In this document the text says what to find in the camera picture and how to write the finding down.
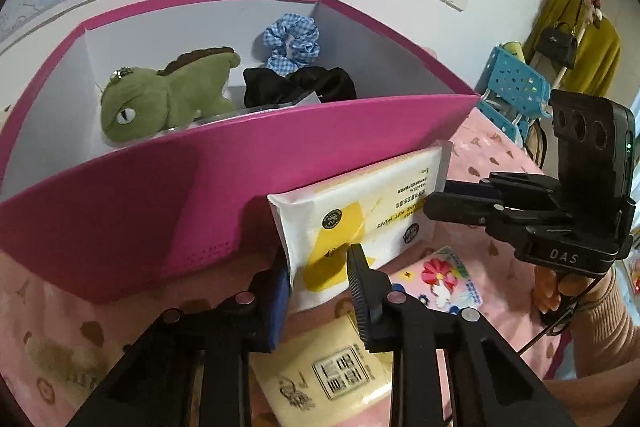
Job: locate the black scrunchie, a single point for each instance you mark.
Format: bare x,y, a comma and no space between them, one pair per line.
325,84

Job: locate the blue plastic basket rack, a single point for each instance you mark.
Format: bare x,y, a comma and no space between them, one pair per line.
515,77

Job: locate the beige tissue pack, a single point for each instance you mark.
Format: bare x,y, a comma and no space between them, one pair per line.
320,377

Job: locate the black handbag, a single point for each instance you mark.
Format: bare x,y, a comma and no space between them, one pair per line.
557,44

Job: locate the pink cardboard box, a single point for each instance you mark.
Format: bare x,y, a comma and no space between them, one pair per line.
150,217

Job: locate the colourful flower print pack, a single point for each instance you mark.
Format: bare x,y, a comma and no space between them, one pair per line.
440,277

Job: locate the pink printed bedsheet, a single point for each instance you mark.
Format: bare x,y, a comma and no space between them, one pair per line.
45,307

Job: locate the yellow-green toy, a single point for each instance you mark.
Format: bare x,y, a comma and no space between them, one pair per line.
515,51

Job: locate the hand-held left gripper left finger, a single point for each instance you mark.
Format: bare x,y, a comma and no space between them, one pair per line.
275,307

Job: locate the white coat rack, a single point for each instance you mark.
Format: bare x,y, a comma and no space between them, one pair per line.
564,71

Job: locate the green dinosaur plush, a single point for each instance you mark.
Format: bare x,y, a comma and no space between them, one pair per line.
170,97

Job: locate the coat rack with yellow coat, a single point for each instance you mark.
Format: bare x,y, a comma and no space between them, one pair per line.
600,57

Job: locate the blue gingham scrunchie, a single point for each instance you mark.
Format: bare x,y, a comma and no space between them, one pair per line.
290,37

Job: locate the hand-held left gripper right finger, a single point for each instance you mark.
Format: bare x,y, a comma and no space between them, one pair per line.
367,307

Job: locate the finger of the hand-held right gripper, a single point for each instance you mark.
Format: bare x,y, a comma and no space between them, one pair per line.
467,188
460,207

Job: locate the person's right hand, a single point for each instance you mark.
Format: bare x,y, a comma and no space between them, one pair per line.
547,294

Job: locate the person's right forearm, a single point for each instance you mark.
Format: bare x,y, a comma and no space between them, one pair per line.
600,347

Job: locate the white yellow wet wipes pack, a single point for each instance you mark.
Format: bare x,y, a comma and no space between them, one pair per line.
360,207

